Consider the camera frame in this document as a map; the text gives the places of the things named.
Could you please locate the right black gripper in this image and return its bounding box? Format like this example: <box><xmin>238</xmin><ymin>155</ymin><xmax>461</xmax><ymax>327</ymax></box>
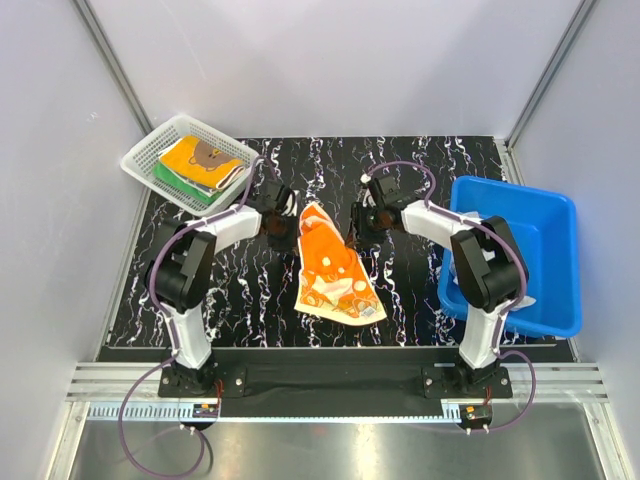
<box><xmin>344</xmin><ymin>202</ymin><xmax>386</xmax><ymax>248</ymax></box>

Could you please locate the orange floral towel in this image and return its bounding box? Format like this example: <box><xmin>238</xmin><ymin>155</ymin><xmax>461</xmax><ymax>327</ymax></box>
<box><xmin>295</xmin><ymin>202</ymin><xmax>386</xmax><ymax>327</ymax></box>

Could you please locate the brown yellow towel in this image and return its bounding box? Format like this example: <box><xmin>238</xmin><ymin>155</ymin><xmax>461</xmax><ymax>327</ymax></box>
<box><xmin>158</xmin><ymin>135</ymin><xmax>245</xmax><ymax>175</ymax></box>

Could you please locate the green microfiber towel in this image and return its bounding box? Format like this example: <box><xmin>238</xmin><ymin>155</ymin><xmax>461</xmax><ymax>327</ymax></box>
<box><xmin>153</xmin><ymin>160</ymin><xmax>246</xmax><ymax>205</ymax></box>

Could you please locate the grey white towel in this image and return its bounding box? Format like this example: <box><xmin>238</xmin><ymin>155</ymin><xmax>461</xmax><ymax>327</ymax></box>
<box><xmin>451</xmin><ymin>216</ymin><xmax>529</xmax><ymax>313</ymax></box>

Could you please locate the blue white patterned towel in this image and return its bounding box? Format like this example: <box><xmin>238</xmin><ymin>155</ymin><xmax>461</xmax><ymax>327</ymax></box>
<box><xmin>173</xmin><ymin>173</ymin><xmax>222</xmax><ymax>197</ymax></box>

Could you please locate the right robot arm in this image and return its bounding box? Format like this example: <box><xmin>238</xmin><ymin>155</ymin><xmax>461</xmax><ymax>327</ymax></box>
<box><xmin>350</xmin><ymin>174</ymin><xmax>528</xmax><ymax>397</ymax></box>

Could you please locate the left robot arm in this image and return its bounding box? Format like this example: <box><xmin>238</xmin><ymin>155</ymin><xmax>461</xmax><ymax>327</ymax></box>
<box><xmin>145</xmin><ymin>180</ymin><xmax>300</xmax><ymax>398</ymax></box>

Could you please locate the white perforated plastic basket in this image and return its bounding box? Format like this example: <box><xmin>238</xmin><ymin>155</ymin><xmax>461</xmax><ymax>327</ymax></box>
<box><xmin>120</xmin><ymin>114</ymin><xmax>258</xmax><ymax>217</ymax></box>

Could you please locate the blue plastic bin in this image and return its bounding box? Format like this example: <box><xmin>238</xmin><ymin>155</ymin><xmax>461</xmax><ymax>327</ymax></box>
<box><xmin>450</xmin><ymin>176</ymin><xmax>582</xmax><ymax>338</ymax></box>

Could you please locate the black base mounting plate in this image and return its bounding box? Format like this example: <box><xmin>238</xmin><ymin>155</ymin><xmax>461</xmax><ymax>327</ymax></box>
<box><xmin>177</xmin><ymin>347</ymin><xmax>513</xmax><ymax>421</ymax></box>

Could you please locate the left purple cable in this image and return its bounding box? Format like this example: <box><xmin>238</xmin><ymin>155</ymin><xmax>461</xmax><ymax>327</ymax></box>
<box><xmin>117</xmin><ymin>155</ymin><xmax>281</xmax><ymax>476</ymax></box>

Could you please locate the aluminium frame rail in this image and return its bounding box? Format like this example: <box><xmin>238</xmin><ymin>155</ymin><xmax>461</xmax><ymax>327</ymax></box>
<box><xmin>66</xmin><ymin>363</ymin><xmax>608</xmax><ymax>424</ymax></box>

